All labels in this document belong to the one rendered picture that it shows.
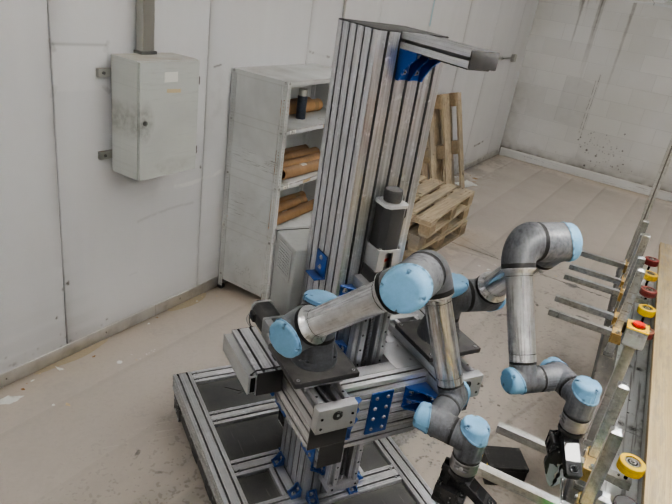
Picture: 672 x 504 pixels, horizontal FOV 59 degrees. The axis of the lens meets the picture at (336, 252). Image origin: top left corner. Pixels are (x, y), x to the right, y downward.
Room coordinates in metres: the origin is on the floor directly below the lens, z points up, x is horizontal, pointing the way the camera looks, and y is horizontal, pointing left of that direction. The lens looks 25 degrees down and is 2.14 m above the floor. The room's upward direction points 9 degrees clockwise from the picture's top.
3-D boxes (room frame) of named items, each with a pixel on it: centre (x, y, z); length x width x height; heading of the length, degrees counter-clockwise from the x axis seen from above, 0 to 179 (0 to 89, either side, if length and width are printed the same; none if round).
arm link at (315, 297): (1.57, 0.02, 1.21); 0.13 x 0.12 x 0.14; 153
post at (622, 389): (1.56, -0.95, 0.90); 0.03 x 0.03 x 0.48; 65
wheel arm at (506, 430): (1.56, -0.84, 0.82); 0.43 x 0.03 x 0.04; 65
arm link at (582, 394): (1.36, -0.73, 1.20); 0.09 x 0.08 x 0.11; 21
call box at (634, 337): (1.79, -1.06, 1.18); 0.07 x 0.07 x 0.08; 65
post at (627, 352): (1.80, -1.06, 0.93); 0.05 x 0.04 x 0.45; 155
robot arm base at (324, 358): (1.58, 0.02, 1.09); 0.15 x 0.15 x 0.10
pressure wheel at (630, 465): (1.48, -1.02, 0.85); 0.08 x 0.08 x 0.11
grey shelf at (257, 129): (4.04, 0.40, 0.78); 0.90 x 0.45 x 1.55; 151
